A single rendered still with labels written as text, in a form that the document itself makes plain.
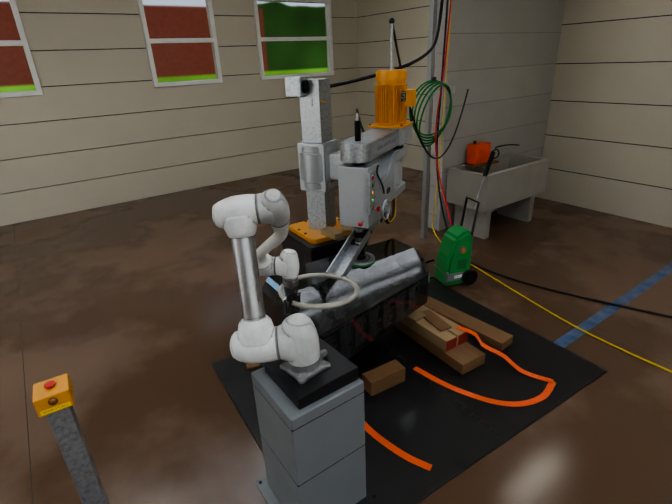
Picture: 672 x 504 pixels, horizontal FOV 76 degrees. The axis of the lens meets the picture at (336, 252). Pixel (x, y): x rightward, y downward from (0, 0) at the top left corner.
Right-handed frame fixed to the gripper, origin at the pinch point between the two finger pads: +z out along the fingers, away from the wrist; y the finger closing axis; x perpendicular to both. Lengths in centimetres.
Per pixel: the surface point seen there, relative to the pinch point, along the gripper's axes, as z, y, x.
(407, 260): 0, 117, -5
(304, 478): 45, -47, -53
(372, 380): 68, 55, -19
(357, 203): -50, 74, 10
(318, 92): -119, 119, 84
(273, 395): 7, -47, -35
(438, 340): 60, 119, -35
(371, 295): 13, 72, -4
